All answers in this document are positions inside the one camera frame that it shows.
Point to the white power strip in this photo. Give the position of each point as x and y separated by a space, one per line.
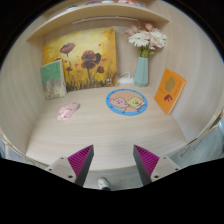
125 80

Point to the green covered book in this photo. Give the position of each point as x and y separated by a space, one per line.
52 80

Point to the orange covered book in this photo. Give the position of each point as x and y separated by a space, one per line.
170 90

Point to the white and pink flower bouquet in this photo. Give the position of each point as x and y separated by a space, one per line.
146 38

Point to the yellow poppy flower painting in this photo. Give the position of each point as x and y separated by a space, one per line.
86 56

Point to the pink computer mouse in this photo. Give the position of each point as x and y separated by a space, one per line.
67 111

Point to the white light bar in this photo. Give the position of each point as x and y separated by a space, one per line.
106 19

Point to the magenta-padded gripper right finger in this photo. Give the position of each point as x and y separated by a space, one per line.
148 161

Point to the pale teal vase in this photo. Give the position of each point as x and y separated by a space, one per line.
141 72

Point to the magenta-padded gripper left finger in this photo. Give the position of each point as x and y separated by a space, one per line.
78 161

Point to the round blue-rimmed cartoon mouse pad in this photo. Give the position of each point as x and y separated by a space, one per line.
126 102

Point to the wooden shelf board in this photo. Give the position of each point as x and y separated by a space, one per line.
100 12

